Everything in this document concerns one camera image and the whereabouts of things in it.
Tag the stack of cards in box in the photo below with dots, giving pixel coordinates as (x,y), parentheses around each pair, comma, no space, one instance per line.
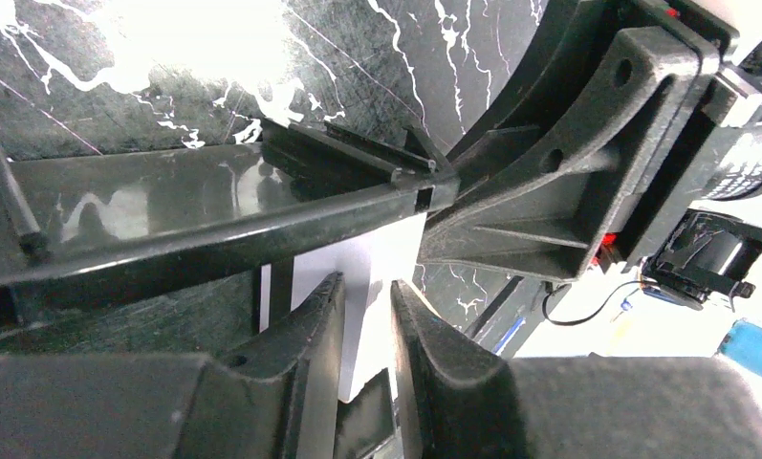
(370,263)

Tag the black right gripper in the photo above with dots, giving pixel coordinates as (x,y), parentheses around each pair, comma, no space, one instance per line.
(615,133)

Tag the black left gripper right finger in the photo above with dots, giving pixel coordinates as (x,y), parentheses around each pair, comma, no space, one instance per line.
(458,400)

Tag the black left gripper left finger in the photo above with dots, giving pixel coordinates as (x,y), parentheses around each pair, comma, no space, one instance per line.
(273,397)

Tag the black card box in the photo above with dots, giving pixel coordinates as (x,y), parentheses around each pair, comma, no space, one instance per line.
(90,233)

